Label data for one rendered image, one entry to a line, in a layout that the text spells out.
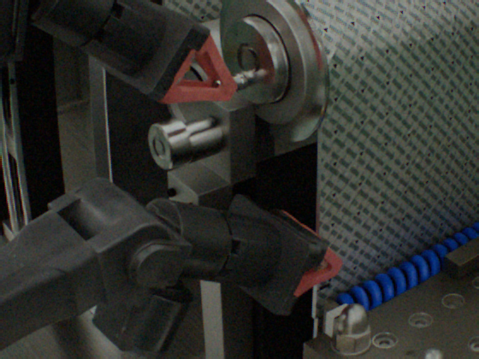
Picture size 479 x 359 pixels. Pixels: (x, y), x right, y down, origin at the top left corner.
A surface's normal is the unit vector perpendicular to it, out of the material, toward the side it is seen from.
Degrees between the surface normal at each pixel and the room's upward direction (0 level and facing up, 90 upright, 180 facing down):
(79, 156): 0
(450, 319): 0
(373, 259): 90
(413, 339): 0
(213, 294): 90
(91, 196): 15
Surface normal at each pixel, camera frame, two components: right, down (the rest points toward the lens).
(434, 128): 0.58, 0.40
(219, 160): -0.82, 0.30
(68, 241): -0.02, -0.76
